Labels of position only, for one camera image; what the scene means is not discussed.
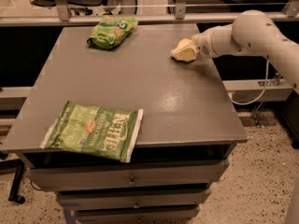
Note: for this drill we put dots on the green Kettle jalapeno chip bag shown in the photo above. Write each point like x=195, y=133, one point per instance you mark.
x=93, y=130

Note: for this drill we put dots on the metal railing frame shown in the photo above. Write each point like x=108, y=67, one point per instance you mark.
x=60, y=13

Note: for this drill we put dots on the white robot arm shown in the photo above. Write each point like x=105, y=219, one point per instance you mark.
x=261, y=183

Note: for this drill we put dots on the green snack bag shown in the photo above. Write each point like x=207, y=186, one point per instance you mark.
x=110, y=32

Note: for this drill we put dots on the top grey drawer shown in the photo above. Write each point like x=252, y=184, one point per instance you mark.
x=128, y=175

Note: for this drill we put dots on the middle grey drawer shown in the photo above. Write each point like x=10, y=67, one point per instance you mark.
x=133, y=199

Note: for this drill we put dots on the grey drawer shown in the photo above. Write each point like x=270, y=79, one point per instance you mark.
x=136, y=215
x=133, y=199
x=128, y=175

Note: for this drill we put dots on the grey drawer cabinet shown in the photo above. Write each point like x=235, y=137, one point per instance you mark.
x=188, y=115

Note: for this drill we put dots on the black chair base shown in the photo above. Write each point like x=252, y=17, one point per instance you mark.
x=17, y=166

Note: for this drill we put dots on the yellow sponge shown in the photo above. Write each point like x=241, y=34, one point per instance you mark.
x=186, y=51

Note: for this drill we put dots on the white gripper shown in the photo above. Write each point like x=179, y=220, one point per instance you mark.
x=202, y=47

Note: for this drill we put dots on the bottom grey drawer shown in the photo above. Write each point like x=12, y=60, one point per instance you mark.
x=136, y=215

